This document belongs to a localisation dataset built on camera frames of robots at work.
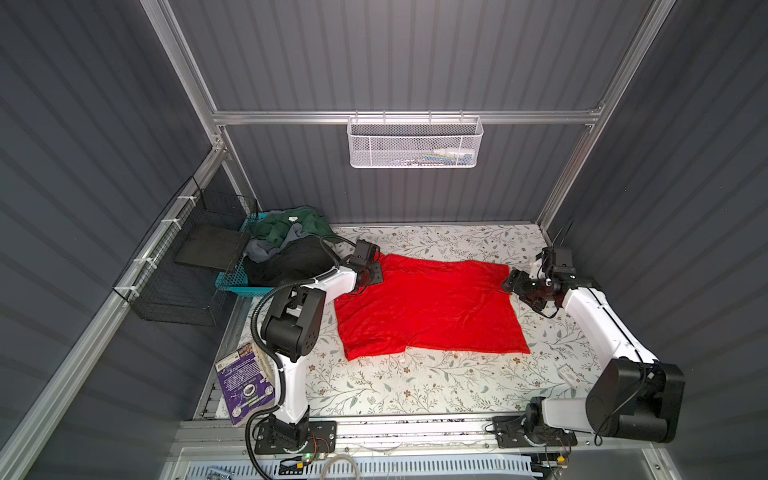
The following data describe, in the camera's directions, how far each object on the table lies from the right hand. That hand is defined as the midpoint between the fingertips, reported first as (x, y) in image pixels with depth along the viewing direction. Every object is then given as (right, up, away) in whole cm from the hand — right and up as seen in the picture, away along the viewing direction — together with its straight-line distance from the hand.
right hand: (515, 289), depth 86 cm
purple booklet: (-76, -25, -6) cm, 80 cm away
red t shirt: (-23, -6, +11) cm, 26 cm away
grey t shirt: (-77, +12, +3) cm, 78 cm away
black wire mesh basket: (-90, +4, -14) cm, 91 cm away
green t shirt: (-74, +19, +9) cm, 77 cm away
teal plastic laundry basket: (-89, +2, +15) cm, 90 cm away
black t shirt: (-67, +8, +10) cm, 68 cm away
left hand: (-41, +4, +16) cm, 44 cm away
